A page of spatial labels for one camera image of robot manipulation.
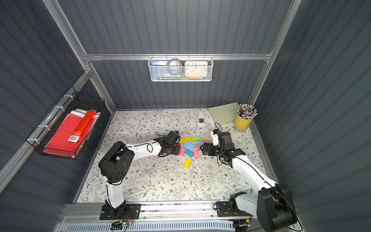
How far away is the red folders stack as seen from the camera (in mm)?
664

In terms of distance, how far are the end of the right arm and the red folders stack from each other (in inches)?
24.4

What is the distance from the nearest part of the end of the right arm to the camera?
0.62 meters

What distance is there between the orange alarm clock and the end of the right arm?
37 cm

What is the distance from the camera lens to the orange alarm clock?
2.91 feet
